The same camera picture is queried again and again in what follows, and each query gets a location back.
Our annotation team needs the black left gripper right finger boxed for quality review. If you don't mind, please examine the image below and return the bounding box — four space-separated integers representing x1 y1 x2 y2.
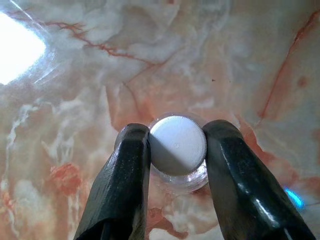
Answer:
202 119 317 240

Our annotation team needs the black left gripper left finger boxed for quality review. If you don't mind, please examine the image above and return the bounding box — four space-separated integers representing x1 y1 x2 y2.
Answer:
72 122 152 240

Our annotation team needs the clear bottle with white cap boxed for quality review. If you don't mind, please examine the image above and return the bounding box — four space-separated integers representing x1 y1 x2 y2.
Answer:
148 111 210 195

